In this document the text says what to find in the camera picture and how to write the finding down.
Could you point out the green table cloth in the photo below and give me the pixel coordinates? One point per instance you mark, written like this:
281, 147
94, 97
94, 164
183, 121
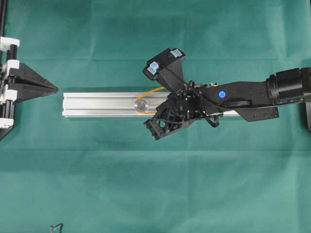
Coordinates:
108, 175

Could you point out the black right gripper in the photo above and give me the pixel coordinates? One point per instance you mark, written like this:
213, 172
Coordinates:
182, 110

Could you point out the silver aluminium extrusion rail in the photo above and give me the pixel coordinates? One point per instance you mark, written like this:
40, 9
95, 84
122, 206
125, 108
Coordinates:
99, 104

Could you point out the silver grooved shaft pulley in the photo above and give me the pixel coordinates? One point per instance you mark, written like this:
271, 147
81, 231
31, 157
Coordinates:
141, 106

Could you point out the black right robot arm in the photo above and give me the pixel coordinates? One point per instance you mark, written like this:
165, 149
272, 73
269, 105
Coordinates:
253, 101

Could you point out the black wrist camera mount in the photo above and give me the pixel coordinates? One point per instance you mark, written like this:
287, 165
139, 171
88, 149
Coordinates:
166, 69

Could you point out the orange rubber band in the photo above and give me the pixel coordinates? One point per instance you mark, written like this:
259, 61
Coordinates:
154, 98

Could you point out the black bent wire clip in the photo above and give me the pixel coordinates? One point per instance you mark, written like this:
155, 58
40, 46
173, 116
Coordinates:
58, 227

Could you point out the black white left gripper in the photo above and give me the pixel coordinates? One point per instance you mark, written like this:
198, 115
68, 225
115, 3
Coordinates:
29, 84

